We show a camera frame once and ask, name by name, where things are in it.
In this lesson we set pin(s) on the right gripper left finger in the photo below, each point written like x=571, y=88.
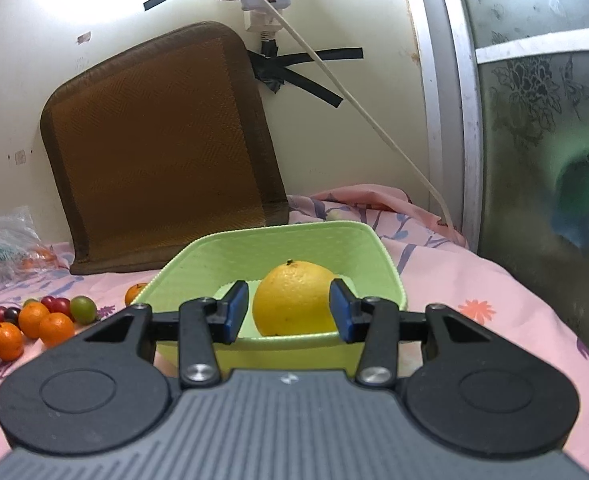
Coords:
x=113, y=383

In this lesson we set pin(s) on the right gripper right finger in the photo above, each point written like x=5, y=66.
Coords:
x=461, y=384

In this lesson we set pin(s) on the green tomato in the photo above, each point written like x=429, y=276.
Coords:
x=83, y=309

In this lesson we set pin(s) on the lone orange tangerine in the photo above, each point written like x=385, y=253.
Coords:
x=132, y=293

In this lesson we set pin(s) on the large yellow grapefruit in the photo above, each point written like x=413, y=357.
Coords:
x=293, y=300

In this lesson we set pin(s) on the clear plastic bag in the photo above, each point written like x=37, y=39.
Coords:
x=22, y=252

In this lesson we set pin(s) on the green plastic basin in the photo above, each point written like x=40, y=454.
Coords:
x=210, y=266

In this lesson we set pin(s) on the brown seat cushion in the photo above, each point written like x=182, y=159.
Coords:
x=160, y=145

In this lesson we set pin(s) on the frosted glass door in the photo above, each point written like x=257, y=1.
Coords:
x=509, y=87

